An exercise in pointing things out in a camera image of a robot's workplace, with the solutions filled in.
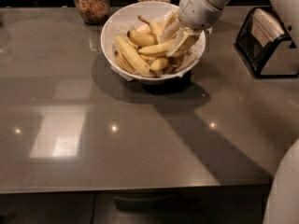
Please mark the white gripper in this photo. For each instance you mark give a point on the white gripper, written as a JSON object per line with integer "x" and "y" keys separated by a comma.
{"x": 196, "y": 11}

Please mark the long curved top banana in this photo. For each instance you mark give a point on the long curved top banana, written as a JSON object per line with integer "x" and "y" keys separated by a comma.
{"x": 166, "y": 48}

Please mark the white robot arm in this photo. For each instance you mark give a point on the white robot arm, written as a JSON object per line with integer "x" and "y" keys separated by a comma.
{"x": 283, "y": 201}

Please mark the upright stemmed middle banana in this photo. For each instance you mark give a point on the upright stemmed middle banana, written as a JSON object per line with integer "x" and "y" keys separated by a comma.
{"x": 155, "y": 27}

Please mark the white bowl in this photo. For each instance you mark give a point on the white bowl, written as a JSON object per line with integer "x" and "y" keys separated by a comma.
{"x": 125, "y": 18}

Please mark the small front centre banana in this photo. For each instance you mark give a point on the small front centre banana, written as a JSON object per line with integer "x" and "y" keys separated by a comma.
{"x": 159, "y": 64}

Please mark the short left upper banana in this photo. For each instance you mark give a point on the short left upper banana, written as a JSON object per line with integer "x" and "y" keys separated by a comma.
{"x": 141, "y": 39}

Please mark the long left front banana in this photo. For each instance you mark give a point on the long left front banana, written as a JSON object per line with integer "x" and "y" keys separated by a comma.
{"x": 141, "y": 67}

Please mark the far left lower banana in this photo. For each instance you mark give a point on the far left lower banana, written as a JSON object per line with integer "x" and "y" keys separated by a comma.
{"x": 123, "y": 63}

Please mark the glass jar with brown nuts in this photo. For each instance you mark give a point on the glass jar with brown nuts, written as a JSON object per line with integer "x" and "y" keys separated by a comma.
{"x": 93, "y": 12}

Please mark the black wire napkin holder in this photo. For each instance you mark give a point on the black wire napkin holder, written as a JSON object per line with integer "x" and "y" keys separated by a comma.
{"x": 267, "y": 46}

